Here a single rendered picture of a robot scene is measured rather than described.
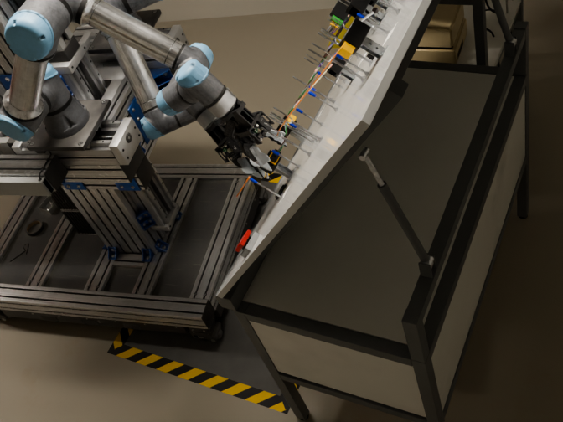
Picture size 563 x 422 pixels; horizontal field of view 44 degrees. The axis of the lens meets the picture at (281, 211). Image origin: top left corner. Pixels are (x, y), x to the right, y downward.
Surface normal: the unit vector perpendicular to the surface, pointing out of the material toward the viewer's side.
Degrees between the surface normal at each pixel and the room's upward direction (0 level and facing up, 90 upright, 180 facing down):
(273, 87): 0
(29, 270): 0
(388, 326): 0
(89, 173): 90
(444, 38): 90
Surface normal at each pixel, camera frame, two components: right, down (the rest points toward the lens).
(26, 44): -0.24, 0.71
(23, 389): -0.26, -0.63
